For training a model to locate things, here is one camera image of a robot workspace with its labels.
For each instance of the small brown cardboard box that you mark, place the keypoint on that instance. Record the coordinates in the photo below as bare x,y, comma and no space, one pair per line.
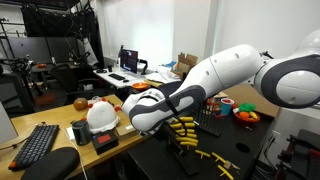
126,131

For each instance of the black cylindrical speaker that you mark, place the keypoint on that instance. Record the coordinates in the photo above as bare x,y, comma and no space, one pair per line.
81,132

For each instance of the black office chair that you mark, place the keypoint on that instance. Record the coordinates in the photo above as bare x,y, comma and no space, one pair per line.
73,86

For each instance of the black keyboard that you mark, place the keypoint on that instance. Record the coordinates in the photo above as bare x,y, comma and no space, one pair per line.
37,145

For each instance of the teal cup with red block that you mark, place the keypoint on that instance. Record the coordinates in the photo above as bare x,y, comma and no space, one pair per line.
226,106

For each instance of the white chicken plush toy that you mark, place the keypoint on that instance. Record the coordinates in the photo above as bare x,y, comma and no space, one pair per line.
101,116

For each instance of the brown cardboard sheet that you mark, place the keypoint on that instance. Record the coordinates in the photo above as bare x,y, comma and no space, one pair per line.
247,94

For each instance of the black stand with red keys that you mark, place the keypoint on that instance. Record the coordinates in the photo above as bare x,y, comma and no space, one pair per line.
207,118

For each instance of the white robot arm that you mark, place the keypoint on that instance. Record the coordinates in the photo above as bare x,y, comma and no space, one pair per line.
292,82

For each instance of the smallest yellow T-handle hex key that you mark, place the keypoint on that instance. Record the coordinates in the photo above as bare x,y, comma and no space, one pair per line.
202,154

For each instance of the computer monitor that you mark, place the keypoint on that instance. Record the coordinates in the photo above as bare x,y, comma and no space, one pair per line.
129,60

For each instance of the red bowl with toy fruit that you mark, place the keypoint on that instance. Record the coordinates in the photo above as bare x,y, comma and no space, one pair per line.
245,112

